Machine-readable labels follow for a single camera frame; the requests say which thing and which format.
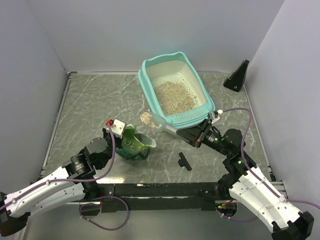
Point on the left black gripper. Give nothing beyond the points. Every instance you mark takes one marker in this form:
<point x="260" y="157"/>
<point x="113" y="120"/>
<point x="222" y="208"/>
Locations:
<point x="105" y="132"/>

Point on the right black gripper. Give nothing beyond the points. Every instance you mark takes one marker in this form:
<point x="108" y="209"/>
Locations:
<point x="195" y="135"/>

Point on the black bag clip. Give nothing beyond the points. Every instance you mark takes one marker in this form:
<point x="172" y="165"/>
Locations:
<point x="183" y="162"/>

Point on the green cat litter bag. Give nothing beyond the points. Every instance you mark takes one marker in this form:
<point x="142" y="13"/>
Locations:
<point x="135" y="144"/>

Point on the clear plastic scoop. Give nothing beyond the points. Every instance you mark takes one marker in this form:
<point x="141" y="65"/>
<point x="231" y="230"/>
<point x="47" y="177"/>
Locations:
<point x="153" y="124"/>

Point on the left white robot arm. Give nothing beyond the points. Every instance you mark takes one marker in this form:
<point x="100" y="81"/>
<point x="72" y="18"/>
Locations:
<point x="72" y="181"/>

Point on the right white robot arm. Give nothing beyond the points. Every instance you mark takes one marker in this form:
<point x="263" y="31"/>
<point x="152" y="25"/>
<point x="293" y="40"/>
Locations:
<point x="246" y="183"/>

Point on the cat litter in box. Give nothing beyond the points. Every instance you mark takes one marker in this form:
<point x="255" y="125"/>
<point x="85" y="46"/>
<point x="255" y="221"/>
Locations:
<point x="175" y="98"/>

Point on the teal litter box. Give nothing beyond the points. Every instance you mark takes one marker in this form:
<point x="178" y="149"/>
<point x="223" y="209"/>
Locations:
<point x="175" y="67"/>

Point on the black wedge stand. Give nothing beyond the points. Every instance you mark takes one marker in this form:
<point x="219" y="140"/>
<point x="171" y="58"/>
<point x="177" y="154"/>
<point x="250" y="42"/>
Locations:
<point x="236" y="80"/>

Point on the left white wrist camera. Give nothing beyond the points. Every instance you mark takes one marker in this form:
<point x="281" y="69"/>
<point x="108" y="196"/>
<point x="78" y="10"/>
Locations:
<point x="116" y="126"/>

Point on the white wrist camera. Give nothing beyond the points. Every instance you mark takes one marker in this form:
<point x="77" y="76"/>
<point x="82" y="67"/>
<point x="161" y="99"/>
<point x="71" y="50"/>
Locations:
<point x="215" y="115"/>
<point x="116" y="126"/>

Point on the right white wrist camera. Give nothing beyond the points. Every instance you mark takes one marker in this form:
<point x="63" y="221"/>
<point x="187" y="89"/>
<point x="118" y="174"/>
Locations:
<point x="215" y="115"/>

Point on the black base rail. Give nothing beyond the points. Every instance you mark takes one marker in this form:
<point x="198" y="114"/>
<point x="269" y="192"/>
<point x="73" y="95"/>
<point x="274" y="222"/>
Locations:
<point x="205" y="196"/>

